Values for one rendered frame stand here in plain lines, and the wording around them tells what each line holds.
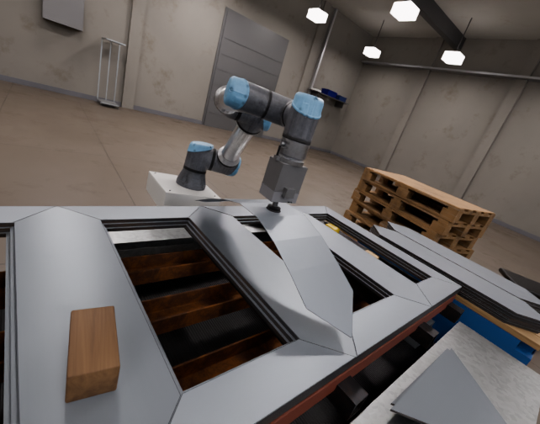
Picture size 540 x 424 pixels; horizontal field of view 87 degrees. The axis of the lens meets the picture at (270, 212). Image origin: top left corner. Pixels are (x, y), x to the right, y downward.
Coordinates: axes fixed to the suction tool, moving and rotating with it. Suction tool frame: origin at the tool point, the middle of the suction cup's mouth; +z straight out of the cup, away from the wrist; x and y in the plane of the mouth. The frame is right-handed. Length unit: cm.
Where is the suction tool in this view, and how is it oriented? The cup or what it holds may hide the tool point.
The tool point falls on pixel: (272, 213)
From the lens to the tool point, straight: 79.1
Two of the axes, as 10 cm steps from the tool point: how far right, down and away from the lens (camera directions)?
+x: -5.2, -4.5, 7.3
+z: -2.9, 8.9, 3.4
